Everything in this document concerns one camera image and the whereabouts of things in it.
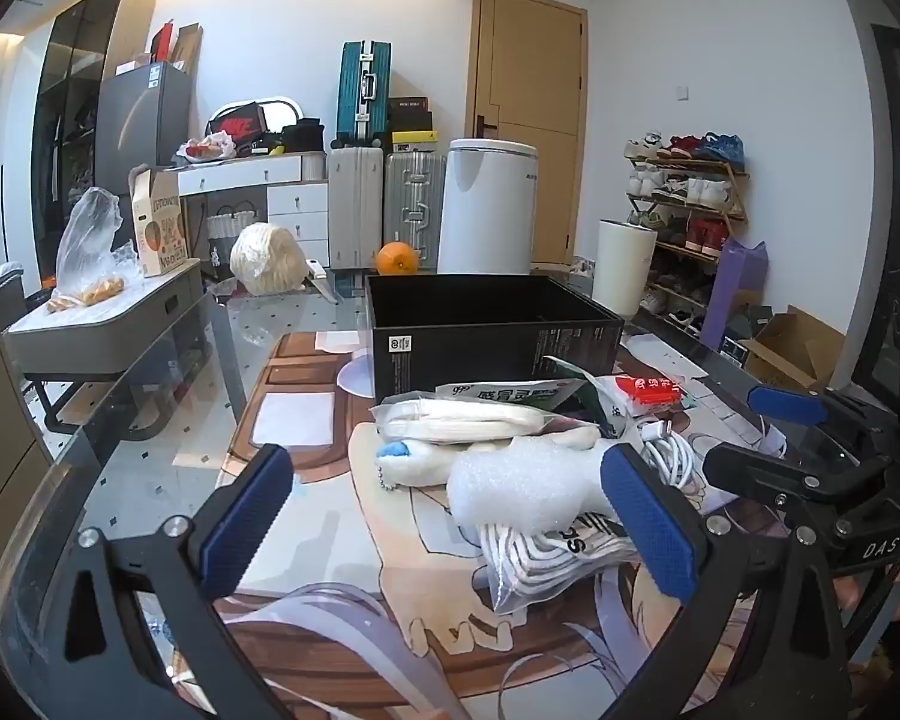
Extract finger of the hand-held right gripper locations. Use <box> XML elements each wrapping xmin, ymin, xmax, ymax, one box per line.
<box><xmin>746</xmin><ymin>384</ymin><xmax>897</xmax><ymax>466</ymax></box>
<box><xmin>703</xmin><ymin>442</ymin><xmax>891</xmax><ymax>542</ymax></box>

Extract rows of shoes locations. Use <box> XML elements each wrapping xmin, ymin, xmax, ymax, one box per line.
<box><xmin>624</xmin><ymin>131</ymin><xmax>747</xmax><ymax>316</ymax></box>

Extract printed fruit carton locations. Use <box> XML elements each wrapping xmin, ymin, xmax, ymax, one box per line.
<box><xmin>127</xmin><ymin>163</ymin><xmax>190</xmax><ymax>278</ymax></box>

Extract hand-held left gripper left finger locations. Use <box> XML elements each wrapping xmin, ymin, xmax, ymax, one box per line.
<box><xmin>60</xmin><ymin>444</ymin><xmax>295</xmax><ymax>720</ymax></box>

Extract white charging cable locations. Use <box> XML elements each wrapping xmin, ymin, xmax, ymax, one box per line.
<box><xmin>630</xmin><ymin>412</ymin><xmax>710</xmax><ymax>500</ymax></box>

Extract wrapped napa cabbage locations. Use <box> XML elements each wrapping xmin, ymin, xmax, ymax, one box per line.
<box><xmin>229</xmin><ymin>223</ymin><xmax>307</xmax><ymax>296</ymax></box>

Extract dark glass wardrobe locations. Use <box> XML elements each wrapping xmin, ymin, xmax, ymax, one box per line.
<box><xmin>30</xmin><ymin>0</ymin><xmax>157</xmax><ymax>293</ymax></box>

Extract red and white packet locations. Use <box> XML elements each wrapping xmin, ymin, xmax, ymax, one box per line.
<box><xmin>596</xmin><ymin>373</ymin><xmax>683</xmax><ymax>421</ymax></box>

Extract printed desk mat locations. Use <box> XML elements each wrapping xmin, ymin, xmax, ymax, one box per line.
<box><xmin>195</xmin><ymin>330</ymin><xmax>796</xmax><ymax>720</ymax></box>

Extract packet of cream rope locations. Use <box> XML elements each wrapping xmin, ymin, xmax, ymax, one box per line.
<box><xmin>371</xmin><ymin>397</ymin><xmax>563</xmax><ymax>443</ymax></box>

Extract silver suitcase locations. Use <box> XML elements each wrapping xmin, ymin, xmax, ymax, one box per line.
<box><xmin>382</xmin><ymin>152</ymin><xmax>449</xmax><ymax>263</ymax></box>

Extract cream cylindrical trash can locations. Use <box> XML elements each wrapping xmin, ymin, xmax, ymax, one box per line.
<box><xmin>591</xmin><ymin>219</ymin><xmax>659</xmax><ymax>320</ymax></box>

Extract white suitcase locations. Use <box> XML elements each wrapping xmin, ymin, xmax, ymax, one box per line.
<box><xmin>326</xmin><ymin>146</ymin><xmax>385</xmax><ymax>269</ymax></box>

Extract small black box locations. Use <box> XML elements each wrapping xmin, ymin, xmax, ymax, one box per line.
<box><xmin>720</xmin><ymin>304</ymin><xmax>773</xmax><ymax>361</ymax></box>

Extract white paper sheet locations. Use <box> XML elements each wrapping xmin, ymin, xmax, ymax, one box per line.
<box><xmin>255</xmin><ymin>390</ymin><xmax>338</xmax><ymax>447</ymax></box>

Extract white desk with drawers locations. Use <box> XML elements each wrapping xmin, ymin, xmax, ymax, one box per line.
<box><xmin>174</xmin><ymin>152</ymin><xmax>331</xmax><ymax>271</ymax></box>

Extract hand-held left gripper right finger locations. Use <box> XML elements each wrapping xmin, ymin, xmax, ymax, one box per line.
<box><xmin>600</xmin><ymin>444</ymin><xmax>863</xmax><ymax>720</ymax></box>

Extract open brown cardboard box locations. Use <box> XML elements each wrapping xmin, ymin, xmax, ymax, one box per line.
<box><xmin>739</xmin><ymin>305</ymin><xmax>848</xmax><ymax>391</ymax></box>

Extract flat cardboard sheet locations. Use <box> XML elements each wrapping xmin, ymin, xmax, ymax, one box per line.
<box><xmin>174</xmin><ymin>22</ymin><xmax>203</xmax><ymax>76</ymax></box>

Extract orange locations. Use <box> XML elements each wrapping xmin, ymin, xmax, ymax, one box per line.
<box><xmin>375</xmin><ymin>241</ymin><xmax>421</xmax><ymax>276</ymax></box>

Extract white oval mirror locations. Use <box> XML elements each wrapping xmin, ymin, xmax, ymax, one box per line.
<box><xmin>217</xmin><ymin>96</ymin><xmax>301</xmax><ymax>140</ymax></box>

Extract clear plastic bag of fruit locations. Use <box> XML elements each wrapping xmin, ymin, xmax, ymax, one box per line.
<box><xmin>45</xmin><ymin>187</ymin><xmax>142</xmax><ymax>314</ymax></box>

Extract wooden door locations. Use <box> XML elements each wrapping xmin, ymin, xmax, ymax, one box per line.
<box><xmin>465</xmin><ymin>0</ymin><xmax>590</xmax><ymax>267</ymax></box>

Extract white-handled knife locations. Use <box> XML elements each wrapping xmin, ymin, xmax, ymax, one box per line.
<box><xmin>305</xmin><ymin>259</ymin><xmax>340</xmax><ymax>306</ymax></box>

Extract black bag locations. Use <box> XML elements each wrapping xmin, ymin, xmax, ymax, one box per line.
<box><xmin>280</xmin><ymin>118</ymin><xmax>325</xmax><ymax>155</ymax></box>

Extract white wicker basket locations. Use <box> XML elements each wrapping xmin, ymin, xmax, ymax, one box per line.
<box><xmin>206</xmin><ymin>204</ymin><xmax>260</xmax><ymax>260</ymax></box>

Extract tall white cylindrical appliance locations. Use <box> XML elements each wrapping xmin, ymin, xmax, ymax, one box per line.
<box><xmin>436</xmin><ymin>139</ymin><xmax>539</xmax><ymax>276</ymax></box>

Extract purple bag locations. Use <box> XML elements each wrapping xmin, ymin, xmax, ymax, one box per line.
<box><xmin>699</xmin><ymin>236</ymin><xmax>767</xmax><ymax>352</ymax></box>

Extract grey mini fridge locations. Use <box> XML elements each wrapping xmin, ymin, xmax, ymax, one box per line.
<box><xmin>96</xmin><ymin>62</ymin><xmax>193</xmax><ymax>170</ymax></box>

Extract food in plastic bag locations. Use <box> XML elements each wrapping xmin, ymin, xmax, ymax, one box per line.
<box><xmin>178</xmin><ymin>131</ymin><xmax>239</xmax><ymax>164</ymax></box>

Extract wooden cabinet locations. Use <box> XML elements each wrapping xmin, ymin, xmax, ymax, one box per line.
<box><xmin>0</xmin><ymin>330</ymin><xmax>53</xmax><ymax>578</ymax></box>

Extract dark brown box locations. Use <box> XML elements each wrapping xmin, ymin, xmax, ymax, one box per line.
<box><xmin>388</xmin><ymin>96</ymin><xmax>434</xmax><ymax>132</ymax></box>

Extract white medicine packet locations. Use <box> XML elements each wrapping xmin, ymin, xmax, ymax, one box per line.
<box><xmin>435</xmin><ymin>377</ymin><xmax>592</xmax><ymax>415</ymax></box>

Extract wooden shoe rack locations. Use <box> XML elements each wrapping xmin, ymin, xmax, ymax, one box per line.
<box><xmin>624</xmin><ymin>131</ymin><xmax>751</xmax><ymax>331</ymax></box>

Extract black cardboard box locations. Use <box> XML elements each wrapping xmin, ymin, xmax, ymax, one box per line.
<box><xmin>366</xmin><ymin>274</ymin><xmax>625</xmax><ymax>406</ymax></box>

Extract clear bag of white shoelaces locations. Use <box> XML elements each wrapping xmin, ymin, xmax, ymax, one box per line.
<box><xmin>480</xmin><ymin>514</ymin><xmax>646</xmax><ymax>614</ymax></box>

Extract grey side table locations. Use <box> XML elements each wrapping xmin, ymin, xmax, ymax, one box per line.
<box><xmin>4</xmin><ymin>257</ymin><xmax>230</xmax><ymax>436</ymax></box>

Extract dark green packet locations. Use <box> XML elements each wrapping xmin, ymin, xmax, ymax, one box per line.
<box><xmin>547</xmin><ymin>356</ymin><xmax>625</xmax><ymax>437</ymax></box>

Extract teal suitcase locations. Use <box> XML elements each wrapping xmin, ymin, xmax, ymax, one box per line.
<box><xmin>336</xmin><ymin>40</ymin><xmax>392</xmax><ymax>147</ymax></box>

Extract red and black shoe box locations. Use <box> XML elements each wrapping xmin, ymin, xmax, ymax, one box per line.
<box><xmin>206</xmin><ymin>101</ymin><xmax>265</xmax><ymax>155</ymax></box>

